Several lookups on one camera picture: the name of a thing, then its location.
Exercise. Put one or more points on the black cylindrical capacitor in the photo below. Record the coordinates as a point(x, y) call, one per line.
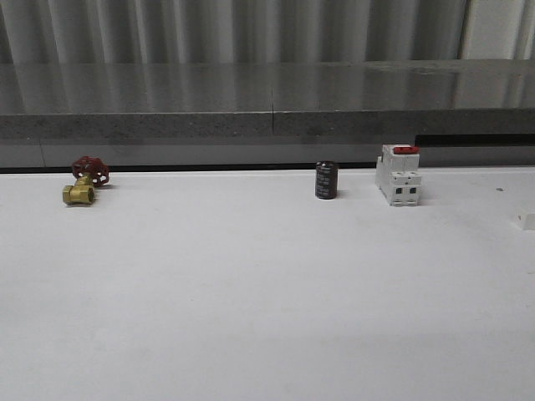
point(326, 180)

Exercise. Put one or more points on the brass valve red handwheel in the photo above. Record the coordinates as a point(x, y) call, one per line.
point(90, 173)

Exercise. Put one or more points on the grey stone counter ledge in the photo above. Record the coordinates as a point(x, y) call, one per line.
point(154, 115)

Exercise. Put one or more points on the white circuit breaker red switch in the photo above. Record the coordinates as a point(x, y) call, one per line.
point(397, 174)

